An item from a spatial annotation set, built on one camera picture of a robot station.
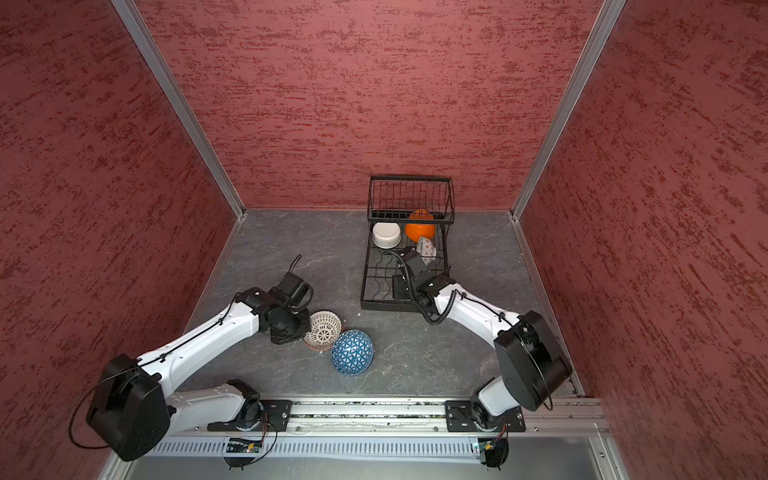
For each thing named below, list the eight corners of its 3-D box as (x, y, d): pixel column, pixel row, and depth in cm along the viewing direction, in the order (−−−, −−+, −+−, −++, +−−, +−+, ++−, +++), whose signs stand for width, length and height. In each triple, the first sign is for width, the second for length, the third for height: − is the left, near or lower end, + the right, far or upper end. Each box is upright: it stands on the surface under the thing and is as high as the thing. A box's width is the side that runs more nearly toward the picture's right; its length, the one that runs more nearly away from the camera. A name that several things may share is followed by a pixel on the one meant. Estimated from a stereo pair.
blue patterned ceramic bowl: (329, 365, 84) (325, 357, 78) (347, 333, 90) (345, 324, 84) (362, 382, 81) (360, 375, 76) (378, 348, 87) (378, 339, 82)
